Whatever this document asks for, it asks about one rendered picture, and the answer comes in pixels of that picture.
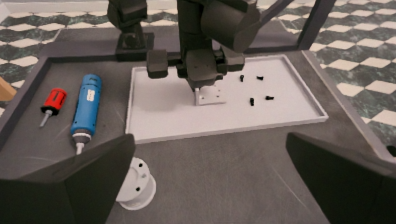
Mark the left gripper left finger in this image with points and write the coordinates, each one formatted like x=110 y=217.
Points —
x=81 y=189

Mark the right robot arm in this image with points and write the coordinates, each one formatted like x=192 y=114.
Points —
x=232 y=23

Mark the red screwdriver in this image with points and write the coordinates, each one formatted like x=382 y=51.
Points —
x=53 y=104

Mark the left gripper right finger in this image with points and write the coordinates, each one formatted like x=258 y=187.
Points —
x=348 y=186

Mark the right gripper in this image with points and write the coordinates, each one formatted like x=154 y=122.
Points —
x=157 y=60

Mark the white metal bracket with holes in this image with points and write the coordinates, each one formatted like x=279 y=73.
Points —
x=208 y=95

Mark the blue electric screwdriver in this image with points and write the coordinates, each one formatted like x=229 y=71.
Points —
x=85 y=117

